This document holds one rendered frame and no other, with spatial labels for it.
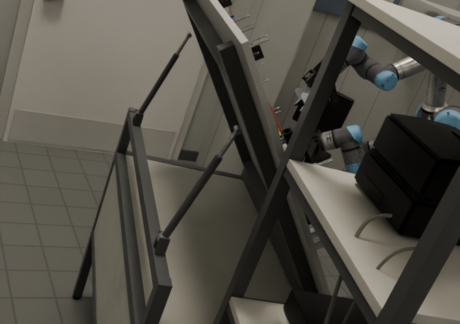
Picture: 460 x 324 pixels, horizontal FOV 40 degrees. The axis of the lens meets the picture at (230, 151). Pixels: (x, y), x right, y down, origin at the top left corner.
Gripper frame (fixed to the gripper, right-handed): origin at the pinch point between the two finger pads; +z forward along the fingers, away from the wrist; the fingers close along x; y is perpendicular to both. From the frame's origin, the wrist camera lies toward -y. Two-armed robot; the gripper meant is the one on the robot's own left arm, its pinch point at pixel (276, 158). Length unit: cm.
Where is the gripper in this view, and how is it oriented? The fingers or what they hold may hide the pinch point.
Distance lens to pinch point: 258.7
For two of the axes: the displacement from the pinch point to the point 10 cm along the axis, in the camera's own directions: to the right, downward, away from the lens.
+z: -9.3, 2.3, 2.9
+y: -1.1, -9.2, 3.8
